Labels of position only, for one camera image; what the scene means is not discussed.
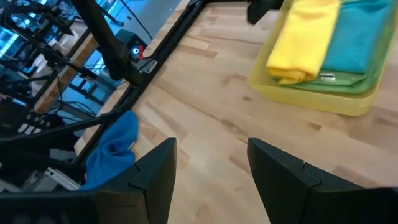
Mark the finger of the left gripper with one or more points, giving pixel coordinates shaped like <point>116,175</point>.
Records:
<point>262,9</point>

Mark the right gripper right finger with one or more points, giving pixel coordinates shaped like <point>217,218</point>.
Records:
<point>286,189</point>

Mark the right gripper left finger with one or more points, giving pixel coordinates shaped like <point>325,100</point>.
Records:
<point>149,186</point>

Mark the yellow microfiber towel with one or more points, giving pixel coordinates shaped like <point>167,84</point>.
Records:
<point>301,40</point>

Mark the blue microfiber towel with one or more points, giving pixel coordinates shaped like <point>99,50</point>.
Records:
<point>112,152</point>

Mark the yellow translucent plastic bin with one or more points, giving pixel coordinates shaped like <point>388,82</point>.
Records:
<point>311,101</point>

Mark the teal microfiber towel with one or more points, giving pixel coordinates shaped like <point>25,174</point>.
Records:
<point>354,37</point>

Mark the green microfiber towel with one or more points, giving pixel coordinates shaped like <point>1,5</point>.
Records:
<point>342,84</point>

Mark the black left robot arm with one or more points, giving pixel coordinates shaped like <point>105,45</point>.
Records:
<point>105,40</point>

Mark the wooden background table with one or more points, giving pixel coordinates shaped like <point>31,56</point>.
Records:
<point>84,49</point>

